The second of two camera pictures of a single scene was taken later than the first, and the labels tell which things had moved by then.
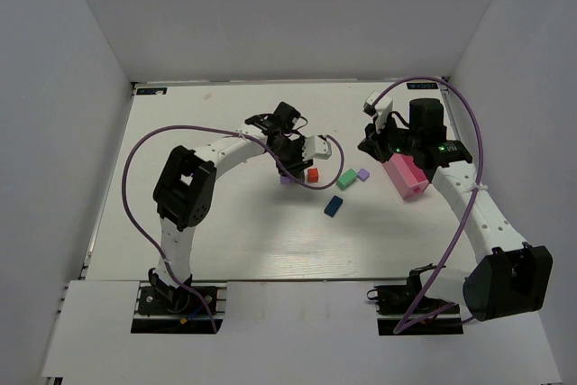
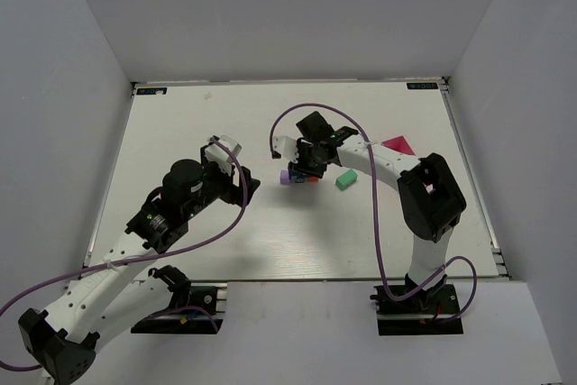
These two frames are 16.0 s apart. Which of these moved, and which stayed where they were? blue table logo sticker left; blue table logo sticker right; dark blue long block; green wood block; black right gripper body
Moved: dark blue long block; black right gripper body
Stayed: blue table logo sticker right; green wood block; blue table logo sticker left
